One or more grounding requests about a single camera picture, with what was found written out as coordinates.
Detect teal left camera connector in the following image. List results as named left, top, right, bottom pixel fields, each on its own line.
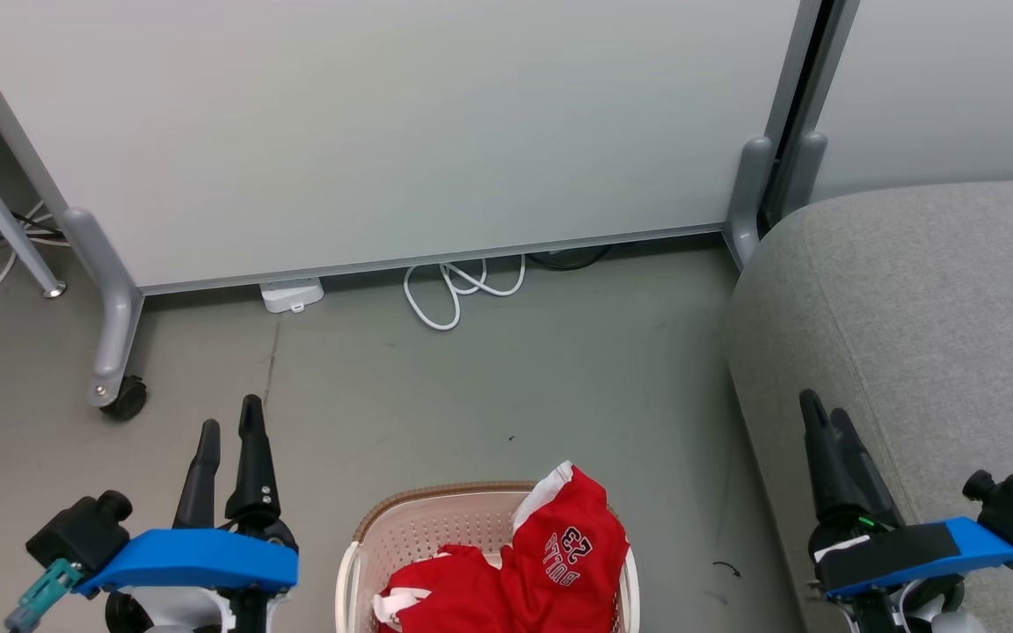
left=4, top=558, right=84, bottom=633

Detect grey partition foot with caster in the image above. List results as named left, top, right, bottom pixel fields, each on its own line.
left=60, top=207, right=146, bottom=408

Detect plain red garment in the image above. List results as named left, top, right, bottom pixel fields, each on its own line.
left=373, top=544, right=518, bottom=633

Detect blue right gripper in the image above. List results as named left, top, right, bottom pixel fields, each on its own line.
left=799, top=389, right=1013, bottom=608

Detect wide white partition panel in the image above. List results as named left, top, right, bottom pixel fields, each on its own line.
left=0, top=0, right=824, bottom=296

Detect cream plastic laundry basket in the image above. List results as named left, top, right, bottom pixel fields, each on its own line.
left=335, top=481, right=642, bottom=633

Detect short grey partition foot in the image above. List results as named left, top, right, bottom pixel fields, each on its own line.
left=779, top=131, right=827, bottom=221
left=723, top=135, right=775, bottom=270

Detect red jersey with number print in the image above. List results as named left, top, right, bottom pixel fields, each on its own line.
left=498, top=461, right=631, bottom=633

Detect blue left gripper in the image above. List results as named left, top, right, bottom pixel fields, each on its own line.
left=74, top=395, right=300, bottom=600

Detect narrow white partition panel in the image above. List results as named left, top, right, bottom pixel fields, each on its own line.
left=779, top=0, right=1013, bottom=221

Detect grey fabric sofa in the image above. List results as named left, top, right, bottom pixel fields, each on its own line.
left=724, top=178, right=1013, bottom=633

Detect looped white cable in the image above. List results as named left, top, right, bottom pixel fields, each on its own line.
left=403, top=254, right=528, bottom=332

